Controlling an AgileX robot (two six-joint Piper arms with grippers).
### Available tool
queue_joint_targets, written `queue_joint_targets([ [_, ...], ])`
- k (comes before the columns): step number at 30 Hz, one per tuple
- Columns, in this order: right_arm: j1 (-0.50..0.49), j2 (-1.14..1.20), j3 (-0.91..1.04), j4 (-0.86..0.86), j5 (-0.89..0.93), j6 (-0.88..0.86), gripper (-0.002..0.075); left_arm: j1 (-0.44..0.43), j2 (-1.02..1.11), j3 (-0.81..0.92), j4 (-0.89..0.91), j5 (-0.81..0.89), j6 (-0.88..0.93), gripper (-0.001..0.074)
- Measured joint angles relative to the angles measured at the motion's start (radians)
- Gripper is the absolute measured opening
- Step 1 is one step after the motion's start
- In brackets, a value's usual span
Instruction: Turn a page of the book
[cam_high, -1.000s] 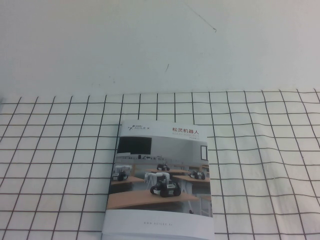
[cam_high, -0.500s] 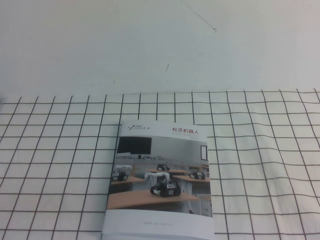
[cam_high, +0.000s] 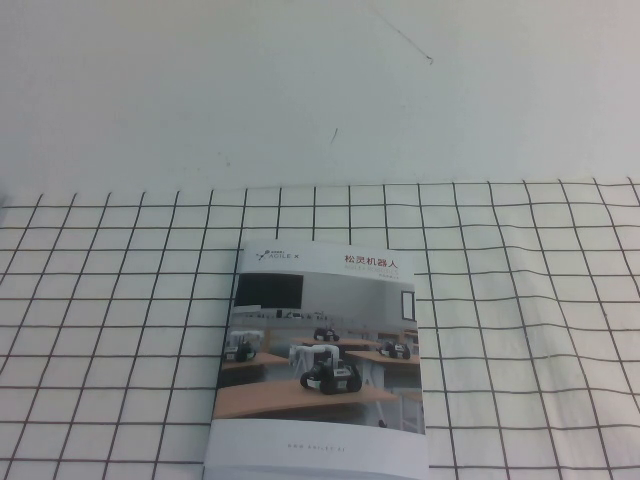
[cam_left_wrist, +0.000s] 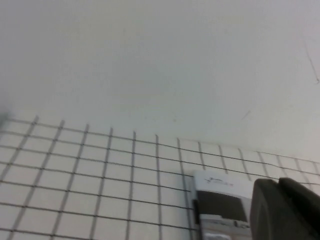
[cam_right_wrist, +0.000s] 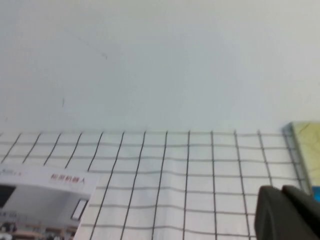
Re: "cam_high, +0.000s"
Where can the white black-grid tablecloth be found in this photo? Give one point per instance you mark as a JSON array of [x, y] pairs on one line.
[[500, 350]]

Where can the AgileX robot brochure book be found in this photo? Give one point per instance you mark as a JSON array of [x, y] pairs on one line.
[[320, 475], [320, 390]]

